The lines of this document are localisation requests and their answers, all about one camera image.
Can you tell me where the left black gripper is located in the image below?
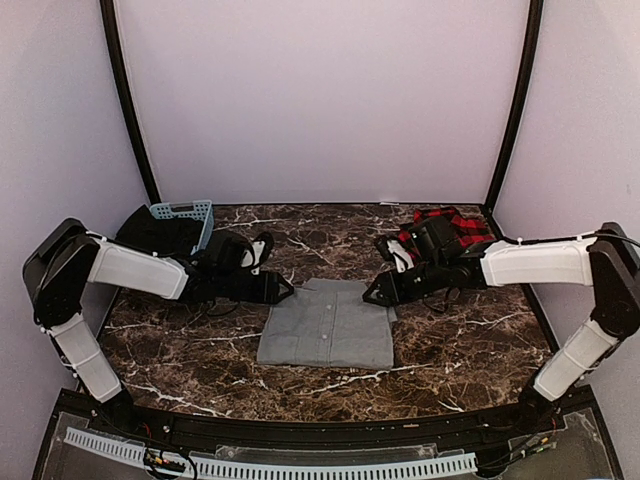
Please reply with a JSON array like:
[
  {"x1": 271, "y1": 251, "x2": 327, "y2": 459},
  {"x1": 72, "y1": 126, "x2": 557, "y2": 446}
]
[{"x1": 216, "y1": 269, "x2": 294, "y2": 305}]

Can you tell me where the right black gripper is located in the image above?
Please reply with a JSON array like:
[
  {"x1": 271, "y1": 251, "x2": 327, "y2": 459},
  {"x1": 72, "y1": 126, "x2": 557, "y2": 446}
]
[{"x1": 363, "y1": 256, "x2": 448, "y2": 307}]

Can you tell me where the red black plaid shirt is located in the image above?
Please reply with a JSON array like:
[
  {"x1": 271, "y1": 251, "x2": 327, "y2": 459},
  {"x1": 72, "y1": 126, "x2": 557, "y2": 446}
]
[{"x1": 400, "y1": 206, "x2": 495, "y2": 253}]

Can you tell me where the light blue plastic basket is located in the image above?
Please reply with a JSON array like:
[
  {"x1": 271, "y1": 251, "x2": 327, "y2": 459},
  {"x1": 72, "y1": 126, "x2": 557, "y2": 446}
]
[{"x1": 149, "y1": 200, "x2": 214, "y2": 254}]

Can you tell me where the grey long sleeve shirt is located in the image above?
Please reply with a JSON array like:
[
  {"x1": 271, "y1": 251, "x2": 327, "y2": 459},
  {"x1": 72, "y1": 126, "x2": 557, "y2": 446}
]
[{"x1": 257, "y1": 278, "x2": 396, "y2": 371}]

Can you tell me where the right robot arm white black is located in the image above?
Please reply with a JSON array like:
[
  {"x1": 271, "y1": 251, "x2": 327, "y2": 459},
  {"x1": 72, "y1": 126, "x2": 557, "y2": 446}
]
[{"x1": 363, "y1": 217, "x2": 639, "y2": 434}]

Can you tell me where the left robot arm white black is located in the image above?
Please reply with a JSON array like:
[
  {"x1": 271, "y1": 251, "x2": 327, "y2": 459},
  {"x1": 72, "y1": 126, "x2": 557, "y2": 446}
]
[{"x1": 22, "y1": 218, "x2": 294, "y2": 436}]

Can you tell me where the black garment in basket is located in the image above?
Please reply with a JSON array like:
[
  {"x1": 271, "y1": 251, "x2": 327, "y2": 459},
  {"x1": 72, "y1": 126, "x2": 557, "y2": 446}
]
[{"x1": 115, "y1": 206, "x2": 191, "y2": 256}]

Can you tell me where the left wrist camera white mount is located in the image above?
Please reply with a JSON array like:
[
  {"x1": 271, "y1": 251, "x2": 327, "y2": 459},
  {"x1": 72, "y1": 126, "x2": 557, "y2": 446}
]
[{"x1": 204, "y1": 230, "x2": 276, "y2": 276}]

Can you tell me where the black curved front rail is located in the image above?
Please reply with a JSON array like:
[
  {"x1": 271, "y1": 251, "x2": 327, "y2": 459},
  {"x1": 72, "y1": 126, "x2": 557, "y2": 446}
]
[{"x1": 78, "y1": 401, "x2": 553, "y2": 451}]

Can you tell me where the white slotted cable duct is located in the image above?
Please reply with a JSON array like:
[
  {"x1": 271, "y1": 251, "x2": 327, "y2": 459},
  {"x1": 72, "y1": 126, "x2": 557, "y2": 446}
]
[{"x1": 64, "y1": 427, "x2": 477, "y2": 479}]

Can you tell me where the black right corner post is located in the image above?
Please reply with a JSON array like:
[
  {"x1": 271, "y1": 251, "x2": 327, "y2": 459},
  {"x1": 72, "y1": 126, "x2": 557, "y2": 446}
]
[{"x1": 483, "y1": 0, "x2": 544, "y2": 213}]

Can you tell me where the black corner post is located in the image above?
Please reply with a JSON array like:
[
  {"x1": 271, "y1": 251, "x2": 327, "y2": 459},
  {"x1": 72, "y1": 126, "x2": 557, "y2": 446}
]
[
  {"x1": 483, "y1": 0, "x2": 544, "y2": 213},
  {"x1": 99, "y1": 0, "x2": 161, "y2": 204}
]

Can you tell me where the black left corner post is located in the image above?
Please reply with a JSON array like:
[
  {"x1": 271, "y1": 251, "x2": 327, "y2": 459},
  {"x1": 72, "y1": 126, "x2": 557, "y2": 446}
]
[{"x1": 99, "y1": 0, "x2": 161, "y2": 204}]

